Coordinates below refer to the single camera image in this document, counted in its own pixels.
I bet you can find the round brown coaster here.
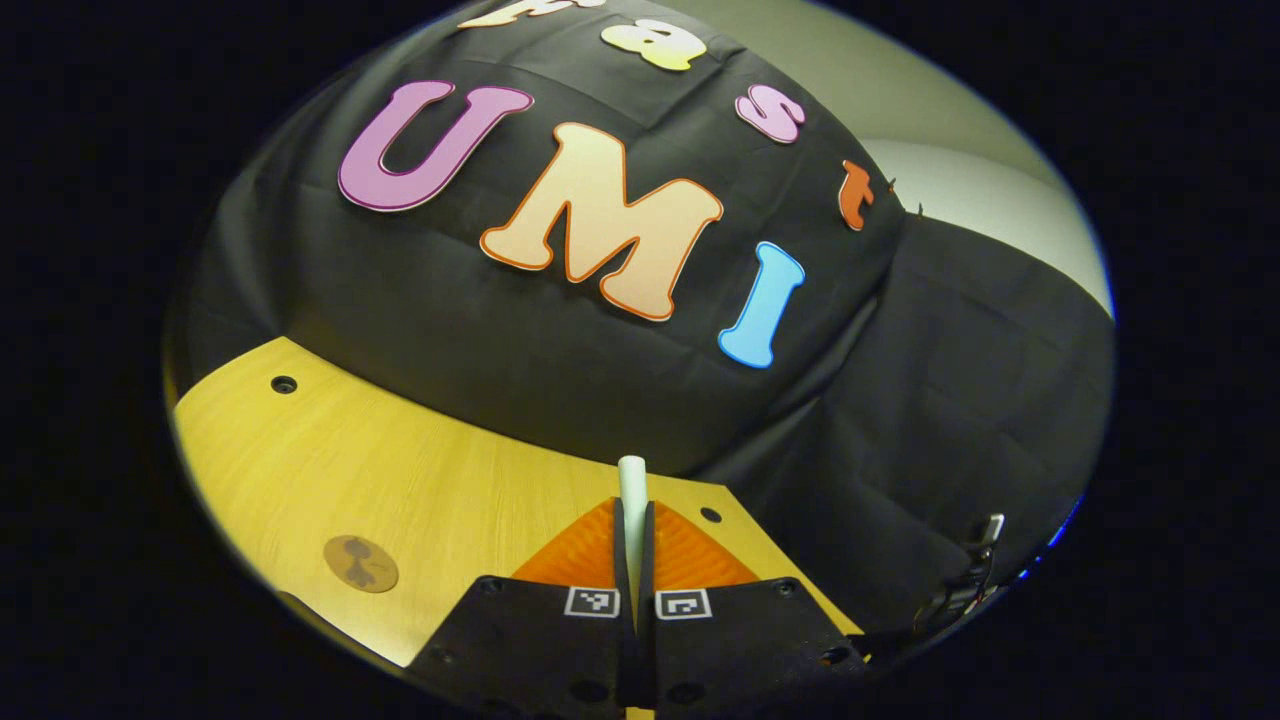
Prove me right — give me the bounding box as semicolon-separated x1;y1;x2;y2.
322;534;400;595

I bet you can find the wooden desktop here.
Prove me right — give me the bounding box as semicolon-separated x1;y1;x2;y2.
172;336;866;671

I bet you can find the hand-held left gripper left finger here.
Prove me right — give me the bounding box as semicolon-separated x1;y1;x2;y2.
405;497;638;720

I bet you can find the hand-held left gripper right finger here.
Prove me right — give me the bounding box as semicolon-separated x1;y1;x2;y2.
640;500;869;716

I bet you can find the pale green toothbrush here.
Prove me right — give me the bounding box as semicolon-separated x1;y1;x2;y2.
617;455;649;626

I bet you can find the black backdrop cloth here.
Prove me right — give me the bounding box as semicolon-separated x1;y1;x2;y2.
165;0;1116;641

